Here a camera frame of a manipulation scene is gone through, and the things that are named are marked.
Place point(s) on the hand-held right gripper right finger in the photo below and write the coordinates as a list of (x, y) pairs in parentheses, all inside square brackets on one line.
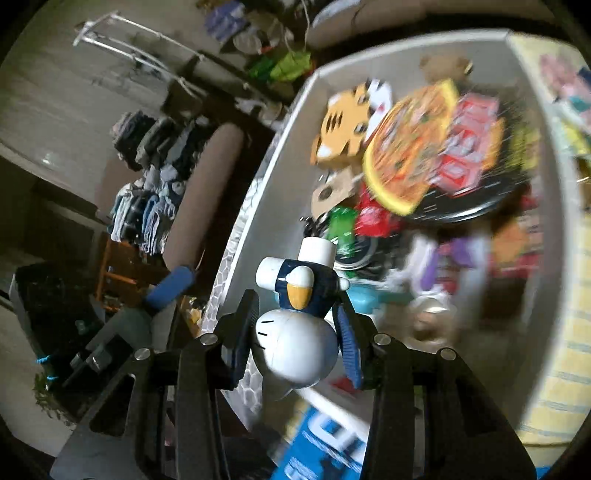
[(346, 341)]

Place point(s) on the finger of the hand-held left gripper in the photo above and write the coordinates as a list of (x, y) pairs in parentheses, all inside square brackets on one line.
[(171, 284)]

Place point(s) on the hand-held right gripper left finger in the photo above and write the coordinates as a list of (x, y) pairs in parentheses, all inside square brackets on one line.
[(242, 341)]

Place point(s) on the green packet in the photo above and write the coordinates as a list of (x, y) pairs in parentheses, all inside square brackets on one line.
[(341, 226)]

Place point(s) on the small red packet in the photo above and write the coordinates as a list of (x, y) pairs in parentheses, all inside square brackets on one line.
[(374, 217)]

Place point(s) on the white storage box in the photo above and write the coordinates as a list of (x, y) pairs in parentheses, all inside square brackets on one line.
[(277, 184)]

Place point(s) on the round yellow-rimmed snack tin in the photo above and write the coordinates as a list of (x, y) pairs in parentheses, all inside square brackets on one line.
[(406, 147)]

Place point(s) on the teal box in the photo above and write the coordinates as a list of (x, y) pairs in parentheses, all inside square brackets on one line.
[(364, 300)]

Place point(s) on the orange wooden shelf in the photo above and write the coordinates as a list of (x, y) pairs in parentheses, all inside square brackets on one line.
[(120, 272)]

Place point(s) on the black round tin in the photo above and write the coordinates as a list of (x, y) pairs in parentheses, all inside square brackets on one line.
[(358, 258)]

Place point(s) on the beige tape roll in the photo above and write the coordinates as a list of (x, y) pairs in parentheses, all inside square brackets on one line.
[(431, 318)]

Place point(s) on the stack of folded clothes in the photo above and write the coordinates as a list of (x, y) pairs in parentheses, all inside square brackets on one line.
[(147, 194)]

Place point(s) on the blue printed carton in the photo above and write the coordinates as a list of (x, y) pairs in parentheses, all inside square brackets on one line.
[(323, 443)]

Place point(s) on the brown armchair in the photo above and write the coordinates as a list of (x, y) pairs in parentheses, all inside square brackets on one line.
[(207, 184)]

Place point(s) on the purple white packet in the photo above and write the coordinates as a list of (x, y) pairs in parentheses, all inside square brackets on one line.
[(452, 258)]

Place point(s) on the brown cardboard tag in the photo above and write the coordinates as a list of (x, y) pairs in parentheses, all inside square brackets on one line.
[(341, 184)]

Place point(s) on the black round tray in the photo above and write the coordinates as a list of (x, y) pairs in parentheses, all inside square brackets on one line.
[(461, 207)]

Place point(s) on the small orange box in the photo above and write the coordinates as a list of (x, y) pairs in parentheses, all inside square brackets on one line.
[(515, 247)]

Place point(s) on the tiger face box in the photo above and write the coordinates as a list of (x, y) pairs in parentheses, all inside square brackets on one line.
[(341, 129)]

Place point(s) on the yellow checked tablecloth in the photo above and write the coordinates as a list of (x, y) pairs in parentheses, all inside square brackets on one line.
[(572, 369)]

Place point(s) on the red white snack packet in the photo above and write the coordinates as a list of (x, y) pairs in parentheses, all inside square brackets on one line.
[(468, 143)]

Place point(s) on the white drying rack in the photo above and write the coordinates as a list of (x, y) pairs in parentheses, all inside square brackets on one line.
[(138, 48)]

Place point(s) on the green plastic bag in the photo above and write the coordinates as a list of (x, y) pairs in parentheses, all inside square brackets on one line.
[(286, 67)]

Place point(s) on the blue purple bag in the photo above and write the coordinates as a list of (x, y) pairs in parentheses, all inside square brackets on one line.
[(226, 21)]

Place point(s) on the brown teddy bear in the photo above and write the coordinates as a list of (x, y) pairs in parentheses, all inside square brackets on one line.
[(443, 69)]

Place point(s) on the brown sofa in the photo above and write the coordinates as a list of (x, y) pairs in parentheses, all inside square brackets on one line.
[(360, 23)]

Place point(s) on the pink cloth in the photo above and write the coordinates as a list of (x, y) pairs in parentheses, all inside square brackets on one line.
[(561, 76)]

